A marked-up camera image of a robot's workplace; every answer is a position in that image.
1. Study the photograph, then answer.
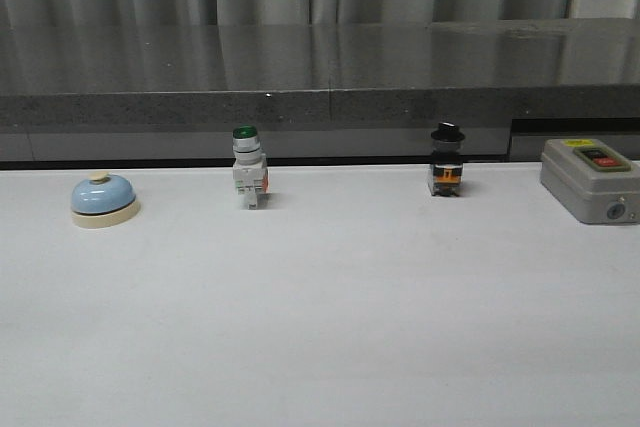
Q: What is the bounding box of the green pushbutton switch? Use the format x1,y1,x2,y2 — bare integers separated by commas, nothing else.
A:
232,125,269,209

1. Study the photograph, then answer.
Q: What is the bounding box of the blue and cream desk bell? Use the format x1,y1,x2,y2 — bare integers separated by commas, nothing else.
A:
70,171,141,229

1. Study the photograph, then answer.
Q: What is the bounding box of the black selector switch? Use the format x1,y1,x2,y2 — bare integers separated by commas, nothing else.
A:
428,122,465,197

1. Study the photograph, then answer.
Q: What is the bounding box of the grey granite counter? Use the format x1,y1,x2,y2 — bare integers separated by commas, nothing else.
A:
1,19,639,169

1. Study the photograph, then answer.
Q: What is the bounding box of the grey push button box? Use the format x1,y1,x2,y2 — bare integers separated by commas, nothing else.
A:
540,139,639,224

